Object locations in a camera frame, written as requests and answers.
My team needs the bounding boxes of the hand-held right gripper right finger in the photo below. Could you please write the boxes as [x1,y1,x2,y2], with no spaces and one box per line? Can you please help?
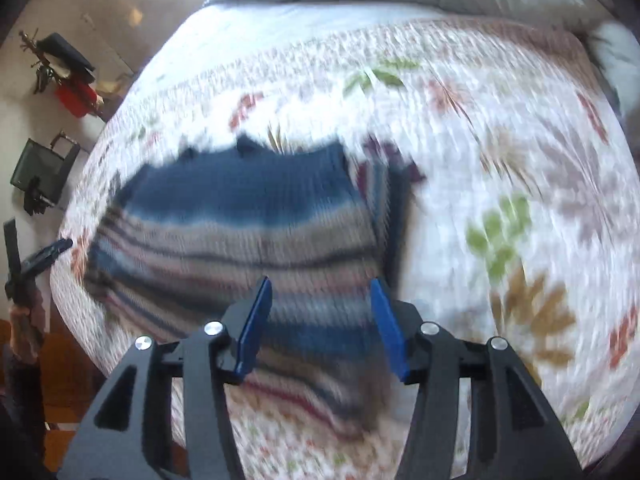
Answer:
[370,278,586,480]

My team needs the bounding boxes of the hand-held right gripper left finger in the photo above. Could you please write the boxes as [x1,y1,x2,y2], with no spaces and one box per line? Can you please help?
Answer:
[59,275,273,480]

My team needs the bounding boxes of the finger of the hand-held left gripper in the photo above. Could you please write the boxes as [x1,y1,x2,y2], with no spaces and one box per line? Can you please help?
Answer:
[2,219,25,301]
[20,238,74,281]

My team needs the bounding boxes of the striped knitted sweater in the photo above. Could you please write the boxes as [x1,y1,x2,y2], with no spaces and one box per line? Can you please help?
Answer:
[82,132,426,441]

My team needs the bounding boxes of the person's left forearm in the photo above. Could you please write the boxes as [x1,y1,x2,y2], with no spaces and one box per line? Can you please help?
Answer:
[0,345,48,463]

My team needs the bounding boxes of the person's left hand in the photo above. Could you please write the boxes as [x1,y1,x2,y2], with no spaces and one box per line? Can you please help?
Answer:
[10,302,47,361]

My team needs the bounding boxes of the black chair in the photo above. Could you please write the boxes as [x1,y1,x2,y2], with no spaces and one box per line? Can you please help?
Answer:
[10,131,81,216]

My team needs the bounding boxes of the red hanging garment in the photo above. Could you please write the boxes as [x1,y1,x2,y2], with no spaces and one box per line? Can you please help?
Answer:
[54,82,99,119]

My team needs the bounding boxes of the floral quilted bedspread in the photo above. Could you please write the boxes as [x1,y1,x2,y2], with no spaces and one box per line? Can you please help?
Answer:
[50,2,640,480]

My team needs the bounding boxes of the coat rack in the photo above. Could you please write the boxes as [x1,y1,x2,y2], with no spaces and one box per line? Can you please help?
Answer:
[19,30,103,122]

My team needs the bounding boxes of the black hanging garment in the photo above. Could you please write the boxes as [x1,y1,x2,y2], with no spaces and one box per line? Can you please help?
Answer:
[37,32,96,82]

